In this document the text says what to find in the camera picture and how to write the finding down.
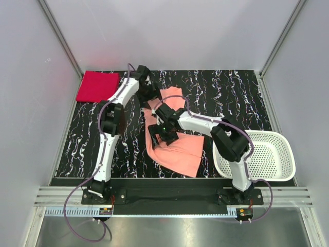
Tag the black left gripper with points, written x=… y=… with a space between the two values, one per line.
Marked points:
x=153 y=95

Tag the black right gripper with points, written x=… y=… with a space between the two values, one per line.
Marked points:
x=154 y=129

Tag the salmon pink t shirt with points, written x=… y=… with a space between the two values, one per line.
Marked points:
x=183 y=156

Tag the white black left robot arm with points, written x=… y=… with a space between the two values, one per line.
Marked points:
x=111 y=124

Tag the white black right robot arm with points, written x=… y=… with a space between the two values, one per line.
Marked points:
x=231 y=142

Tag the folded red t shirt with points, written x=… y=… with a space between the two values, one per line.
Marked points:
x=97 y=86

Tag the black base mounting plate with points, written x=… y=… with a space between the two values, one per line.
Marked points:
x=196 y=195

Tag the white perforated plastic basket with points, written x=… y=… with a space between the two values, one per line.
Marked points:
x=272 y=159

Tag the left aluminium frame post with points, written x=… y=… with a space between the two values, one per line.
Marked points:
x=45 y=8

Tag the aluminium frame post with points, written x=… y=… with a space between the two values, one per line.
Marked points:
x=45 y=8
x=283 y=35

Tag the right aluminium frame post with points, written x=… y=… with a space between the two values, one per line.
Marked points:
x=283 y=35

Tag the white slotted cable duct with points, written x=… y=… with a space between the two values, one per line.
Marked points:
x=119 y=213

